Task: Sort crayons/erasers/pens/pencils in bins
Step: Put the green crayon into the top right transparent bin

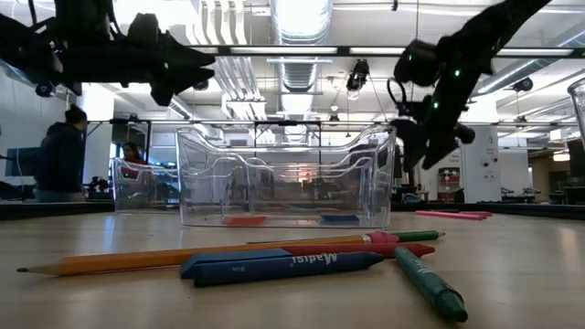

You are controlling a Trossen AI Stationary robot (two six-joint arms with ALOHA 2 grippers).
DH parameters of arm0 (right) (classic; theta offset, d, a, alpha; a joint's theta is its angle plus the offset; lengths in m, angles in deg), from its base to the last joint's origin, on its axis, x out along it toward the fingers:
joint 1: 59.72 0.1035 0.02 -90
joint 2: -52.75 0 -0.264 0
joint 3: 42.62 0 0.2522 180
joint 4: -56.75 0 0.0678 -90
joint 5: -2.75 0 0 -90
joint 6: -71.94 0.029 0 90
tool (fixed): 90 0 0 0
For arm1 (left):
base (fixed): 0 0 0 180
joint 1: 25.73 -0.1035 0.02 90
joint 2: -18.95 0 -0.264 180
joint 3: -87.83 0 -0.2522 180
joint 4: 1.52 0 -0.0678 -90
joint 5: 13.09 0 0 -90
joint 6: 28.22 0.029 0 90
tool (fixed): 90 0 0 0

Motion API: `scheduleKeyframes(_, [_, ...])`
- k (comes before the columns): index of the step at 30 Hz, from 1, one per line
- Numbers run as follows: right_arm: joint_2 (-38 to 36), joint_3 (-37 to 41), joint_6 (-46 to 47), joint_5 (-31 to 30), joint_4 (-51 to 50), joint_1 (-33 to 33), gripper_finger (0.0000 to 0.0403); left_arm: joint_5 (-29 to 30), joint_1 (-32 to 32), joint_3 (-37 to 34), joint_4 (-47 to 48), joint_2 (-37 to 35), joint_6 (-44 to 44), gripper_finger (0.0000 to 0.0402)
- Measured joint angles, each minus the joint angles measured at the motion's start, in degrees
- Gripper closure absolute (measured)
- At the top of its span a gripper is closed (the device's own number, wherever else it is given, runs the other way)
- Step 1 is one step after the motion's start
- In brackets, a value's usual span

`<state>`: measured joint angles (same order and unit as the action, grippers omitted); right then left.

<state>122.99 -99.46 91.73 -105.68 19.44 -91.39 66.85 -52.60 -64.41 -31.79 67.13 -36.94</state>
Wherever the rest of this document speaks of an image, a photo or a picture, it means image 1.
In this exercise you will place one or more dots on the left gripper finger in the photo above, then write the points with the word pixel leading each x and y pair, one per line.
pixel 187 57
pixel 187 77

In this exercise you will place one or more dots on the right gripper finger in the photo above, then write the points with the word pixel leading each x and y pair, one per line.
pixel 439 151
pixel 413 144

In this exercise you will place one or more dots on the pink pen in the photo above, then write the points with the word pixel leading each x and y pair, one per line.
pixel 443 215

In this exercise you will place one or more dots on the green pencil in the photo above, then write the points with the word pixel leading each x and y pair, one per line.
pixel 418 236

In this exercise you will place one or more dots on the clear plastic bin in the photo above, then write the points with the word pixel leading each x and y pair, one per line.
pixel 320 183
pixel 146 187
pixel 205 183
pixel 578 109

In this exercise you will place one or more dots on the red crayon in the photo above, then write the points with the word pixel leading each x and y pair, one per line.
pixel 365 249

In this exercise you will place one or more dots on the green crayon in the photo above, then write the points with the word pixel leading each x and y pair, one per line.
pixel 429 285

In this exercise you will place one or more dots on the red eraser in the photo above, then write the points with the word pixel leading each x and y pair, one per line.
pixel 244 220

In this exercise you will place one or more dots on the blue crayon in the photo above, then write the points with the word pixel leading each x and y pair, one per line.
pixel 274 269

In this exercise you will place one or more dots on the orange pencil pink eraser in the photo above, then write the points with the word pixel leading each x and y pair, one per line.
pixel 114 261

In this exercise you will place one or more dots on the black background robot arm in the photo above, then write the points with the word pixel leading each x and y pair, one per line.
pixel 98 185

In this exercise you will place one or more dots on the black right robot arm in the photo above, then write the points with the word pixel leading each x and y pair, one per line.
pixel 480 32

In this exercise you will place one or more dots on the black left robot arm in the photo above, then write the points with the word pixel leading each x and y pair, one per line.
pixel 68 50

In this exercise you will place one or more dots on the red storage shelf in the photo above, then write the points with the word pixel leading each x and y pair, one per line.
pixel 447 183

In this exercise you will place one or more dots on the black equipment stand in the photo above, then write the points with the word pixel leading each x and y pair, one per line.
pixel 407 189

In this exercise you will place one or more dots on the person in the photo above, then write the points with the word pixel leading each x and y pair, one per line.
pixel 59 155
pixel 132 153

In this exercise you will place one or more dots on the dark monitor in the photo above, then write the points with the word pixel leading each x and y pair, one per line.
pixel 18 160

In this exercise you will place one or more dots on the black ceiling camera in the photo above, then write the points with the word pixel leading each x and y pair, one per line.
pixel 201 85
pixel 45 90
pixel 358 73
pixel 523 84

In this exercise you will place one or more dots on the black background rig frame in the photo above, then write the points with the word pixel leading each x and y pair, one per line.
pixel 123 121
pixel 288 123

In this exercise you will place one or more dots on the silver air duct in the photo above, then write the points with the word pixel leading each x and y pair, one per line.
pixel 299 68

